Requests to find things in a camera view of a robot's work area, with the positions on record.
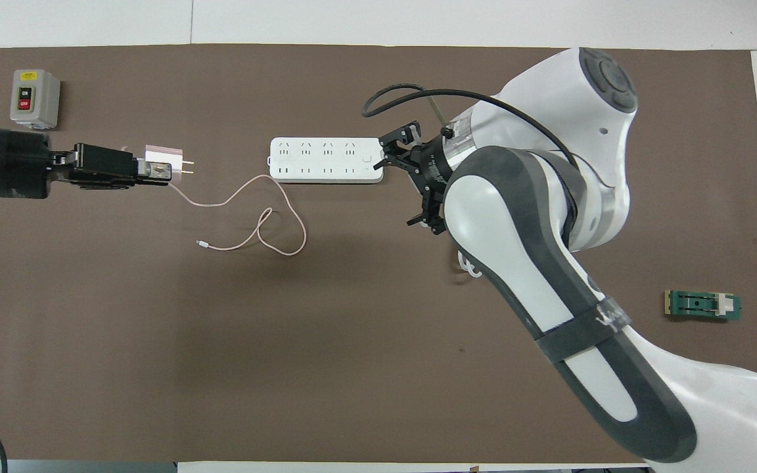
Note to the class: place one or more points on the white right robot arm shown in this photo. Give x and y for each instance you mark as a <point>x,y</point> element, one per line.
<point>516,263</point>

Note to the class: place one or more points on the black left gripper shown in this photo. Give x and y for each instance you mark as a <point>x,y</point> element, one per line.
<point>17,164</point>

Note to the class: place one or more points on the brown table mat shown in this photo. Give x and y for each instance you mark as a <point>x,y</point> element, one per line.
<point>286,368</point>

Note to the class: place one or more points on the grey on-off switch box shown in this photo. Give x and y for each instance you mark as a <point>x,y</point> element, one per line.
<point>35,98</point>

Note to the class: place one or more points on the green knife switch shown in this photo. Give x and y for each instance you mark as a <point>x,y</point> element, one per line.
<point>700,305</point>

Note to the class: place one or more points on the pink charger adapter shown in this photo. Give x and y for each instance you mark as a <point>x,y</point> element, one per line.
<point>163,156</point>

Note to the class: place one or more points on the white power strip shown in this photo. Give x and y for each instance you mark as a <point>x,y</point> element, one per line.
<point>326,161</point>

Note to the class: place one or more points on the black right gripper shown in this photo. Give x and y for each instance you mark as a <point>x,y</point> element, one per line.
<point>436,174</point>

